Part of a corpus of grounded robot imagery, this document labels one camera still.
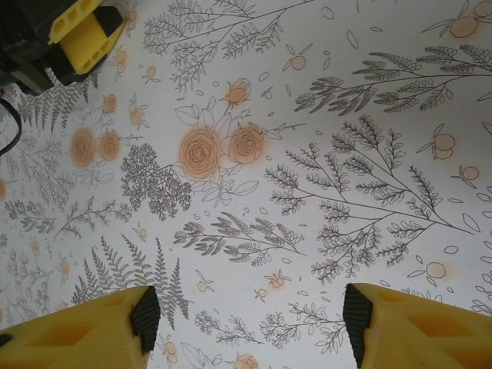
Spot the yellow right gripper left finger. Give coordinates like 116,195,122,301
0,286,161,369

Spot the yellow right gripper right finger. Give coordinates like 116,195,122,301
343,282,492,369

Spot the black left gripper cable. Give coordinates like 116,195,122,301
0,96,22,157

